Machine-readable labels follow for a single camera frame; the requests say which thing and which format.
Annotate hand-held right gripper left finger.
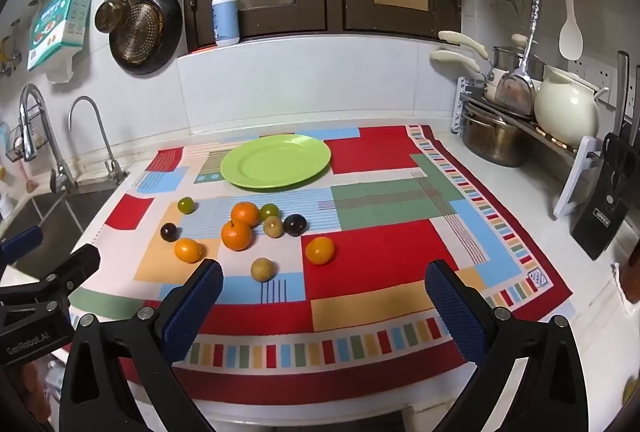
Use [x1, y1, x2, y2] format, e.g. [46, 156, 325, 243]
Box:
[59, 258, 224, 432]

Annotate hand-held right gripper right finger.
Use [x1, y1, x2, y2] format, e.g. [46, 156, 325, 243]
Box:
[424, 259, 591, 432]

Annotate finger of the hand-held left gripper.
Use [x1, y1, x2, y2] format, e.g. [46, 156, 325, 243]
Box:
[0, 226, 43, 265]
[0, 243, 102, 309]

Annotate small smooth orange fruit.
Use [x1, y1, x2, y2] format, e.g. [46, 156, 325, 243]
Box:
[305, 236, 336, 266]
[174, 237, 206, 264]

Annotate orange tangerine with stem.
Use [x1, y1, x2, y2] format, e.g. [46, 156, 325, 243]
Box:
[221, 219, 253, 252]

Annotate green plate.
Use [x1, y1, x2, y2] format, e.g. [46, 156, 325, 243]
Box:
[220, 135, 332, 191]

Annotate steel sink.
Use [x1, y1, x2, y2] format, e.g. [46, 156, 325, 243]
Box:
[0, 187, 118, 273]

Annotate colourful patterned tablecloth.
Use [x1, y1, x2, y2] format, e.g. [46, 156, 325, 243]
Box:
[67, 124, 575, 408]

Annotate steel spring faucet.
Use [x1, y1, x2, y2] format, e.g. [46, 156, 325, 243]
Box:
[19, 83, 76, 195]

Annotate large steel pot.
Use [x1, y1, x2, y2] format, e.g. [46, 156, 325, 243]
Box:
[461, 104, 533, 168]

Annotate white board stand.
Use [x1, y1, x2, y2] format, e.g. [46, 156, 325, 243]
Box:
[552, 135, 603, 218]

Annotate brown wooden object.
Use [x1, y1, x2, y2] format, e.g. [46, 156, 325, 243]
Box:
[617, 242, 640, 303]

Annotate black knife block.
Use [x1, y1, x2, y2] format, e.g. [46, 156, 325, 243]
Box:
[571, 132, 640, 261]

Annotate brown metal shelf rack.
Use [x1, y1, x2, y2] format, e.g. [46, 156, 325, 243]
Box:
[459, 92, 601, 163]

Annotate white plastic rack panel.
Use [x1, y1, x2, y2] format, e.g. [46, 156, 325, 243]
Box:
[452, 76, 473, 133]

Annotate teal and white box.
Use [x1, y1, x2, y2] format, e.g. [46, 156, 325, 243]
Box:
[26, 0, 94, 83]

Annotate cream ceramic pot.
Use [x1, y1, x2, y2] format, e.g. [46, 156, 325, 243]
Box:
[534, 66, 611, 140]

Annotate black frying pan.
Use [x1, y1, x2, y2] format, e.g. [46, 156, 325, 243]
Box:
[108, 0, 182, 76]

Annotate gold pot lid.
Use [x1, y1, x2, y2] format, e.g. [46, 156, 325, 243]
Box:
[95, 0, 132, 33]

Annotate steel knife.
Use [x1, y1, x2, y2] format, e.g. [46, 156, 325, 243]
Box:
[627, 62, 640, 143]
[614, 51, 632, 128]

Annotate white blue pump bottle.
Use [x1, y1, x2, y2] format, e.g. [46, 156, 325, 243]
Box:
[211, 0, 241, 47]

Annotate white rice paddle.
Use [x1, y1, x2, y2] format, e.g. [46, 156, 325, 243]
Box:
[558, 0, 584, 61]

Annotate wire sink caddy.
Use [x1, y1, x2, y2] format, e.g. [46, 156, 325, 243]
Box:
[0, 112, 38, 163]

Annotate steel saucepan cream handle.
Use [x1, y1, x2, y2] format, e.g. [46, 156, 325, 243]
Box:
[438, 30, 546, 83]

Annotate white wall sockets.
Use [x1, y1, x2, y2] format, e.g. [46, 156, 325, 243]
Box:
[572, 57, 618, 105]

